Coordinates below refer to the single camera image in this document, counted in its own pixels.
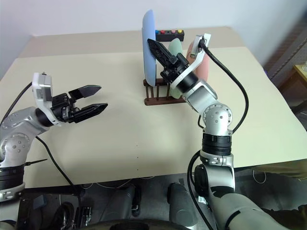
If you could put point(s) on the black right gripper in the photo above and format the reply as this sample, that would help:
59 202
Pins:
175 69

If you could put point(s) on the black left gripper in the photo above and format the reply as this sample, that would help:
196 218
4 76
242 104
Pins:
62 107

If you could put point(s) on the blue plate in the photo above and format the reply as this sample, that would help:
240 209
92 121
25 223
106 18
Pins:
148 67

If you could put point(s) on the green plate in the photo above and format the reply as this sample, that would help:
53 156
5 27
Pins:
176 46

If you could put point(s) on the pink plate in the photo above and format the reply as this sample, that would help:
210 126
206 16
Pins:
204 67

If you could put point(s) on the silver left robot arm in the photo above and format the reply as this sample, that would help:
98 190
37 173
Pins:
16 141

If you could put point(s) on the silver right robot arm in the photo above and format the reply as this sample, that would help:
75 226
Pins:
216 119

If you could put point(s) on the brown wooden dish rack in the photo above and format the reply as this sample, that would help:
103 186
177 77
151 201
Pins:
158 101

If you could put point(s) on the black button box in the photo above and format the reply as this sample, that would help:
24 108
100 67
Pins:
170 37

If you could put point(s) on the dark rounded shape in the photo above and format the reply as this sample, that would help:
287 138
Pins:
124 206
182 206

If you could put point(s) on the yellow box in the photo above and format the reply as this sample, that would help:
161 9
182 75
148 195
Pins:
301 73

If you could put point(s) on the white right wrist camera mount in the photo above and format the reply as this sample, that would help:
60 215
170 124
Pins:
195 62

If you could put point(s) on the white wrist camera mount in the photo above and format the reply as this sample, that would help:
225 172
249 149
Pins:
38 81
195 62

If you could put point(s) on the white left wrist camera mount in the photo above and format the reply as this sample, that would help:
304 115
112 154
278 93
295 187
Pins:
38 81

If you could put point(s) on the silver metal bracket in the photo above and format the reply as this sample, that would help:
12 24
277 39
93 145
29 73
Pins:
202 200

